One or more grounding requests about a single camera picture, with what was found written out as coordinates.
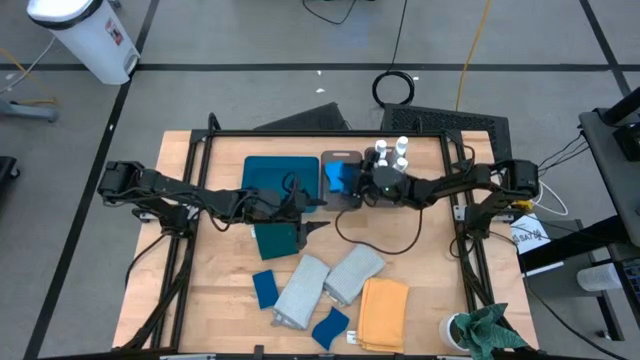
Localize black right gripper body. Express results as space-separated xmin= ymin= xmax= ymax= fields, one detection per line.
xmin=370 ymin=165 xmax=410 ymax=202

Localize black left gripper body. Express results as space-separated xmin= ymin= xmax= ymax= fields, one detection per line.
xmin=269 ymin=187 xmax=307 ymax=224

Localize dark green towel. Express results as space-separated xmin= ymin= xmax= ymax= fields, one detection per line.
xmin=253 ymin=222 xmax=301 ymax=261

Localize grey waffle towel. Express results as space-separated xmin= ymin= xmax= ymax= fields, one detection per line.
xmin=272 ymin=254 xmax=331 ymax=331
xmin=323 ymin=243 xmax=387 ymax=307

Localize blue fuzzy towel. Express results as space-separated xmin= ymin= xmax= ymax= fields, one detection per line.
xmin=310 ymin=306 xmax=351 ymax=351

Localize orange towel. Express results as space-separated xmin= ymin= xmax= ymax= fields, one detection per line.
xmin=356 ymin=276 xmax=410 ymax=354

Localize teal plastic bin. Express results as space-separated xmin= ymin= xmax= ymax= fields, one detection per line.
xmin=240 ymin=154 xmax=321 ymax=214

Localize black flat panel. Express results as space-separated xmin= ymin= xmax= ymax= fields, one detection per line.
xmin=253 ymin=101 xmax=351 ymax=132

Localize black perforated computer case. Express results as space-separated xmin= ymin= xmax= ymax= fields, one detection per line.
xmin=380 ymin=103 xmax=513 ymax=174

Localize white printed paper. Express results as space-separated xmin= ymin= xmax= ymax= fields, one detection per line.
xmin=509 ymin=213 xmax=552 ymax=256

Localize white cup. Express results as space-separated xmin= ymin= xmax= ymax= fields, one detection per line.
xmin=438 ymin=312 xmax=471 ymax=352

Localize green crumpled cloth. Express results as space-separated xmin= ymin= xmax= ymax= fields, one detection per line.
xmin=453 ymin=302 xmax=529 ymax=360

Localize black cart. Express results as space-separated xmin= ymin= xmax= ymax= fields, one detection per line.
xmin=517 ymin=214 xmax=640 ymax=344

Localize grey desk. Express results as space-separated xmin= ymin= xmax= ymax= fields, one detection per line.
xmin=578 ymin=85 xmax=640 ymax=236

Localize translucent water bottle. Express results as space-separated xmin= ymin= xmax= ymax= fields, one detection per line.
xmin=575 ymin=263 xmax=624 ymax=293

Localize black desk equipment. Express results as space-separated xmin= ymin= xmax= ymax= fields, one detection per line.
xmin=597 ymin=87 xmax=640 ymax=162

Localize white trash bin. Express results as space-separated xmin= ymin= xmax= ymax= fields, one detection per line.
xmin=25 ymin=0 xmax=142 ymax=86

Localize grey stand base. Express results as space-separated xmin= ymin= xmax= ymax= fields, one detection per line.
xmin=0 ymin=99 xmax=60 ymax=124

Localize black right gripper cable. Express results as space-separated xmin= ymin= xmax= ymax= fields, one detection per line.
xmin=333 ymin=205 xmax=425 ymax=256

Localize black metal table frame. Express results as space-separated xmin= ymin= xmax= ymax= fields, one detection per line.
xmin=119 ymin=112 xmax=501 ymax=351

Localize black hanging cable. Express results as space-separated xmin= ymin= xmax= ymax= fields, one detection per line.
xmin=371 ymin=0 xmax=416 ymax=108

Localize black floor cable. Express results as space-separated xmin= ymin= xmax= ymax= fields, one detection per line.
xmin=301 ymin=0 xmax=357 ymax=26

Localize yellow hanging cable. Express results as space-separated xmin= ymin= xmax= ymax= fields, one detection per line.
xmin=454 ymin=0 xmax=494 ymax=112

